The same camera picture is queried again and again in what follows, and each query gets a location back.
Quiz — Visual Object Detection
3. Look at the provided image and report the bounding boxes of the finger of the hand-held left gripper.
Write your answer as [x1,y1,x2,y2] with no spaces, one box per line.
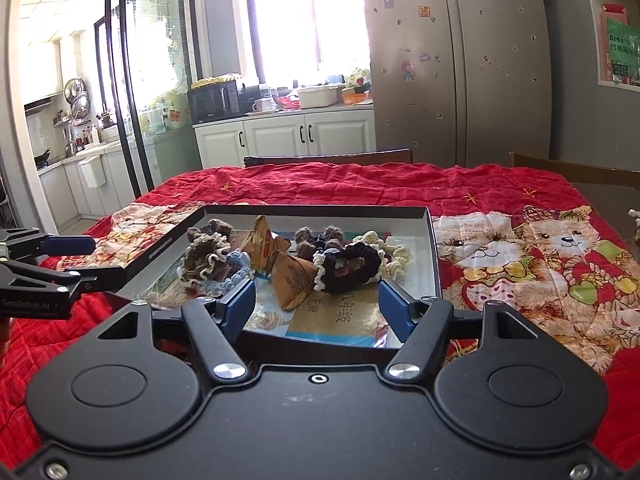
[0,228,97,261]
[50,265,128,295]

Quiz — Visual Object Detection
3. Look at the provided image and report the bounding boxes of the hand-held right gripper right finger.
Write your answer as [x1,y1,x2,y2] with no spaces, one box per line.
[378,279,541,382]

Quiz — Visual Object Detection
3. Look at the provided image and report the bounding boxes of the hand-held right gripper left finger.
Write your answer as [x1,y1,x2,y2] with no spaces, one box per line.
[102,278,257,382]

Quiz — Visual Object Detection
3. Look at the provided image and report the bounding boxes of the light blue scrunchie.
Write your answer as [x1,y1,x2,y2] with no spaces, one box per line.
[207,250,256,298]

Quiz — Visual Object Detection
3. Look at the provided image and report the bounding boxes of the cream knitted scrunchie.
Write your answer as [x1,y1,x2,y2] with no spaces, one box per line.
[352,230,413,281]

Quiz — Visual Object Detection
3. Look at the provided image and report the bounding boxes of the black scrunchie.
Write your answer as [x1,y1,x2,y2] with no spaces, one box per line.
[312,241,383,293]

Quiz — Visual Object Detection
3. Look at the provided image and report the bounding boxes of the orange triangular snack packet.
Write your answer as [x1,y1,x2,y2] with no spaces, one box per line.
[266,250,321,311]
[248,215,291,273]

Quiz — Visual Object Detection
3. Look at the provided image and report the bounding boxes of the brown cream ruffled scrunchie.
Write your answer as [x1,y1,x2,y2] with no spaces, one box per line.
[179,235,236,288]

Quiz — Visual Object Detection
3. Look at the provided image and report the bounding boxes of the black shallow cardboard box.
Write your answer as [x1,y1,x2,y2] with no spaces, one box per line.
[117,203,453,353]

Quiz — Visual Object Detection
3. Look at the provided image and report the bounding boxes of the white hanging bin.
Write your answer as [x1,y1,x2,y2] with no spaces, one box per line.
[77,155,107,189]

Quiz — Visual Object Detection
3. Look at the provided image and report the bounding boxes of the fuzzy brown scrunchie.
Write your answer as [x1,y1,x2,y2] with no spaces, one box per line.
[186,217,233,243]
[294,225,347,261]

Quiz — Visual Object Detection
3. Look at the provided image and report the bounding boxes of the steel pot lids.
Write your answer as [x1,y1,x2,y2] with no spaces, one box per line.
[62,76,93,121]

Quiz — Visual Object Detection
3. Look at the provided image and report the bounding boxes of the red printed bear blanket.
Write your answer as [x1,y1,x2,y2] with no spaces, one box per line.
[0,162,640,461]

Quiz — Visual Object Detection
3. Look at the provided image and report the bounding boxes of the white kitchen cabinet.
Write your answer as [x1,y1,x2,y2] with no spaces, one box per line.
[194,107,377,171]

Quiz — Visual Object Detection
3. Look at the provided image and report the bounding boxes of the black microwave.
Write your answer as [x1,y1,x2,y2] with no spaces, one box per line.
[187,81,243,125]

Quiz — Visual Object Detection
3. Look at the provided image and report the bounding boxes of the glass sliding door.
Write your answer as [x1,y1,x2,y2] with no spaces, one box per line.
[92,0,203,196]

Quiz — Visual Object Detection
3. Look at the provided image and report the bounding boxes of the silver refrigerator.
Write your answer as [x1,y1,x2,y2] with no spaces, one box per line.
[357,0,551,168]

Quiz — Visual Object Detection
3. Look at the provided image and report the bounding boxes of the black countertop appliance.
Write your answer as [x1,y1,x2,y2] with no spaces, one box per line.
[240,85,263,113]

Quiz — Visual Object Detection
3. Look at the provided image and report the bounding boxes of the white plastic basin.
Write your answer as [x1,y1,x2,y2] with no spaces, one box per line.
[297,85,342,109]

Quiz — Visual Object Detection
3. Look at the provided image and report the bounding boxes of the window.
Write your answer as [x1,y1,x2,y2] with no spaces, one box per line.
[245,0,371,86]

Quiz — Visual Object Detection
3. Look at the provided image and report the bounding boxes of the green box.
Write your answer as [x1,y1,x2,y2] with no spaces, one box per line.
[606,17,640,83]

